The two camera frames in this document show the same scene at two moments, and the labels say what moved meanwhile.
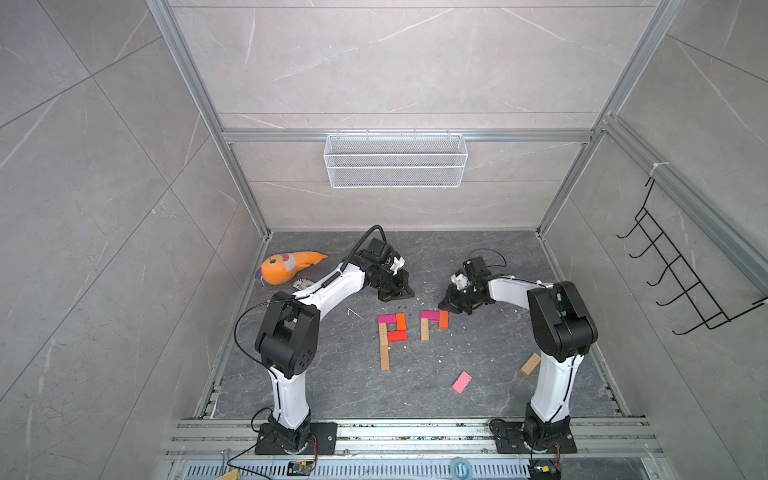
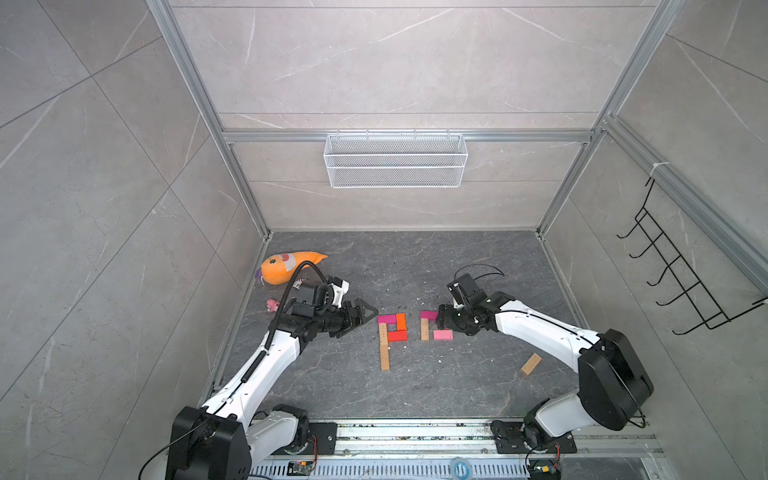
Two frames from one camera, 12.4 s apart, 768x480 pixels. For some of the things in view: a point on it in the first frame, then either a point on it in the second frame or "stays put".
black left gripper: [402, 277] → [352, 320]
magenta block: [387, 319] stays put
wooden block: [424, 329] stays put
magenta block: [430, 315] stays put
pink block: [462, 382] → [443, 335]
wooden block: [384, 353] stays put
